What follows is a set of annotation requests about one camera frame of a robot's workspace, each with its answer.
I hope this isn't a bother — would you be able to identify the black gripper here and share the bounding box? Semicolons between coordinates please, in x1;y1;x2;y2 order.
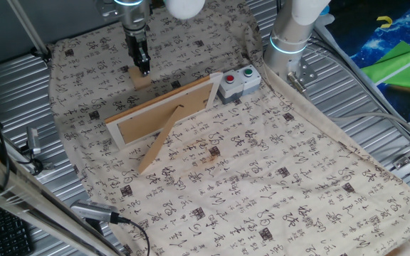
125;30;152;77

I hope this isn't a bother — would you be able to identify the light wooden block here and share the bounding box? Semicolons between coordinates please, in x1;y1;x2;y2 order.
127;65;153;90

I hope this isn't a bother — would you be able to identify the small yellow object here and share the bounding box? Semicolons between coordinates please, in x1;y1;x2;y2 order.
376;16;394;28

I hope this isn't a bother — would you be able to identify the grey box red button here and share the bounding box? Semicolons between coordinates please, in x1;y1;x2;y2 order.
216;70;245;105

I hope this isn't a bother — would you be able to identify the grey box green button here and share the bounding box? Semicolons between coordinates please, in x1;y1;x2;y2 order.
236;64;262;96

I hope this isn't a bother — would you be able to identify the thin metal pole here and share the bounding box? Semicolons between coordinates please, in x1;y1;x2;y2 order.
7;0;52;60

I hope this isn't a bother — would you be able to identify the metal clamp at right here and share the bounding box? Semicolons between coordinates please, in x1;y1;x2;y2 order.
16;127;55;175

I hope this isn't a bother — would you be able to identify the beige calligraphy print cloth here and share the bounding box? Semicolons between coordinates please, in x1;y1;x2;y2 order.
46;0;410;256

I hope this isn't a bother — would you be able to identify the black keyboard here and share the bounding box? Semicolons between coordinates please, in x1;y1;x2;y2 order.
0;201;34;256

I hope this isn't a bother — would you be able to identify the blue starry poster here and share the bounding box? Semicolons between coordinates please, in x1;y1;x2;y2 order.
327;1;410;124

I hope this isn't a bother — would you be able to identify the green paper sheet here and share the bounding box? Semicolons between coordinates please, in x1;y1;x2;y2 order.
360;41;410;93

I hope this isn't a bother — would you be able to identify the wooden picture frame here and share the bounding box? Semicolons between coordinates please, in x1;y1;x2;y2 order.
104;72;224;150

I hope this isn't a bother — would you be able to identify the wooden frame back stand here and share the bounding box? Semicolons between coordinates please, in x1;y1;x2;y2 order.
137;105;185;174

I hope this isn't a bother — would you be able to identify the silver camera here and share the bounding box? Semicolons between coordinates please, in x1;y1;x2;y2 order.
70;199;120;224

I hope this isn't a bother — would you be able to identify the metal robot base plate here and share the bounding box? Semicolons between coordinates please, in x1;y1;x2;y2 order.
286;56;318;93

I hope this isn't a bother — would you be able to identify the black camera cable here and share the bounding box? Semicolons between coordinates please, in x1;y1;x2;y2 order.
117;215;152;256

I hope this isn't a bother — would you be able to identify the aluminium frame bar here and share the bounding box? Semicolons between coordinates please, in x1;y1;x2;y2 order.
0;144;120;256

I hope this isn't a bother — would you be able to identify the thick grey cable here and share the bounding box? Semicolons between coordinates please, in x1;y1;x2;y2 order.
329;112;410;145

